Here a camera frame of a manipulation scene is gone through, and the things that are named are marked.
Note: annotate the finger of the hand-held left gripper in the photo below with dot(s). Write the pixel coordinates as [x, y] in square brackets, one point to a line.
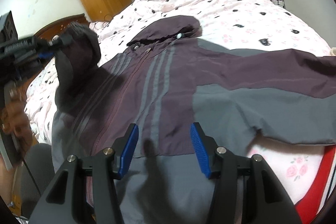
[44, 43]
[46, 55]

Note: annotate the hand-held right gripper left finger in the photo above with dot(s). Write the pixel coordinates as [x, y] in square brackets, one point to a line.
[128, 150]

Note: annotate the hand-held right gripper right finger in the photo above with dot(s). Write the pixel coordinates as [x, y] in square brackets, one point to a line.
[200, 150]

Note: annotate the purple grey hooded jacket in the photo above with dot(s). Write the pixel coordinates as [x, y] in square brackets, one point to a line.
[183, 77]

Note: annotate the person's left hand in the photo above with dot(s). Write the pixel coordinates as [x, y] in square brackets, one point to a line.
[15, 115]

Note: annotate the dark wooden headboard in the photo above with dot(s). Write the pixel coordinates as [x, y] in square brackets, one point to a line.
[52, 27]

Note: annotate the dark grey cloth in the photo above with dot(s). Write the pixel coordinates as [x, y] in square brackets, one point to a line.
[36, 174]

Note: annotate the red white garment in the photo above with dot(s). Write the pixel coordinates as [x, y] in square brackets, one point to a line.
[323, 187]

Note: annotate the pink cat print quilt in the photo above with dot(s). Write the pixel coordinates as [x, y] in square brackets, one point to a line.
[223, 3]

